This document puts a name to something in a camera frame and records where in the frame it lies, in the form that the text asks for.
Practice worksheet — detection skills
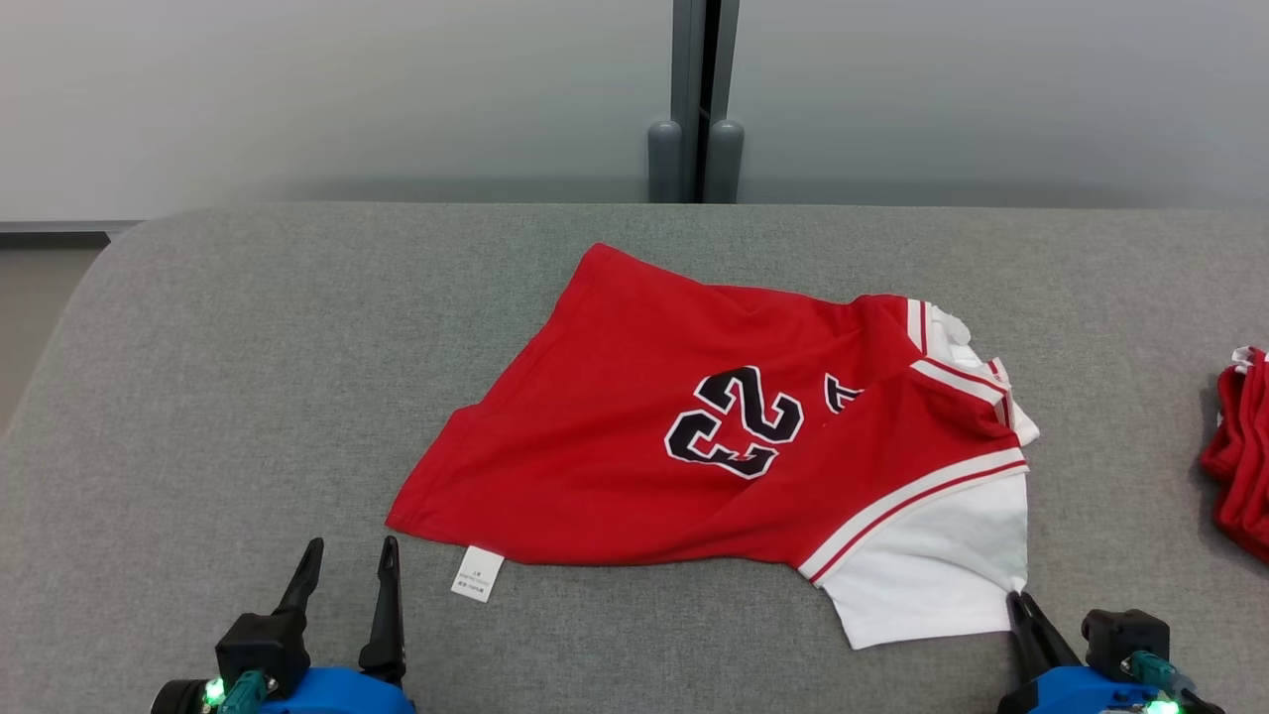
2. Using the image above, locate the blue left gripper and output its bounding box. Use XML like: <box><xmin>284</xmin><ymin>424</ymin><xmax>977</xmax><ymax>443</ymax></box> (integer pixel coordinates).
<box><xmin>149</xmin><ymin>536</ymin><xmax>418</xmax><ymax>714</ymax></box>

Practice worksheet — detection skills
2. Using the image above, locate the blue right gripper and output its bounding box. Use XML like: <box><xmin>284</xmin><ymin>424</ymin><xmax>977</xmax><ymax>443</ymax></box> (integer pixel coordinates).
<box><xmin>996</xmin><ymin>591</ymin><xmax>1226</xmax><ymax>714</ymax></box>

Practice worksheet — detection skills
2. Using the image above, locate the red shorts white waistband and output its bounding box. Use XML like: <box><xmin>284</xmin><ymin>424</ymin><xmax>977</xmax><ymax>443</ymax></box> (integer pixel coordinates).
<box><xmin>1199</xmin><ymin>345</ymin><xmax>1269</xmax><ymax>565</ymax></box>

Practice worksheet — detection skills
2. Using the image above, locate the red jersey number 23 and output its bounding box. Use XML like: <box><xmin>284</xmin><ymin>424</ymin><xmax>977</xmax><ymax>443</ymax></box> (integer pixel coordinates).
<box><xmin>385</xmin><ymin>243</ymin><xmax>1041</xmax><ymax>652</ymax></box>

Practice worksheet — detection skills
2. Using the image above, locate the right arm cable teal connector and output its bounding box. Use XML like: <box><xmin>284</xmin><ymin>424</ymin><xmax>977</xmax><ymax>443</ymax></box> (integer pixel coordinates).
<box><xmin>1124</xmin><ymin>650</ymin><xmax>1198</xmax><ymax>703</ymax></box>

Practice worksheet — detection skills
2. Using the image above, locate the arm cable teal connector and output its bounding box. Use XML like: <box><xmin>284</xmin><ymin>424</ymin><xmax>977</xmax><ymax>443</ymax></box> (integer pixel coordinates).
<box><xmin>1124</xmin><ymin>650</ymin><xmax>1198</xmax><ymax>703</ymax></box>
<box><xmin>217</xmin><ymin>670</ymin><xmax>272</xmax><ymax>714</ymax></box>

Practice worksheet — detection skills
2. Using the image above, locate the left arm cable teal connector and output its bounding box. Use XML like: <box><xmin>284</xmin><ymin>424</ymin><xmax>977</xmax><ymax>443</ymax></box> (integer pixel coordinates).
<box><xmin>217</xmin><ymin>670</ymin><xmax>272</xmax><ymax>714</ymax></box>

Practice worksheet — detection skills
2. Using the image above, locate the grey partition post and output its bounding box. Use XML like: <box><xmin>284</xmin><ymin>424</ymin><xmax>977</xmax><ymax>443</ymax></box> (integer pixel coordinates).
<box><xmin>646</xmin><ymin>0</ymin><xmax>707</xmax><ymax>205</ymax></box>
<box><xmin>706</xmin><ymin>0</ymin><xmax>746</xmax><ymax>205</ymax></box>

